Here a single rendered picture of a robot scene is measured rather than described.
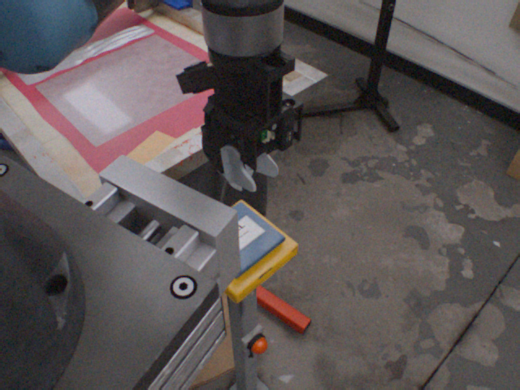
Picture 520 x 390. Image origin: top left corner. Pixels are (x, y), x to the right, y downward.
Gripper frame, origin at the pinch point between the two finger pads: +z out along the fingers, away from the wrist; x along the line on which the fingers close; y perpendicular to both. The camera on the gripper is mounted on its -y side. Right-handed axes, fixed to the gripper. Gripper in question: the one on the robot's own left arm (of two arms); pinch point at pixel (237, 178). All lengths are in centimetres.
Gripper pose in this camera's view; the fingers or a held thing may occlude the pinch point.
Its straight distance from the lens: 57.0
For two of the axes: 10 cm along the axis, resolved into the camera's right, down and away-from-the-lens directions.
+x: 7.3, -5.1, 4.7
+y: 6.9, 5.3, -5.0
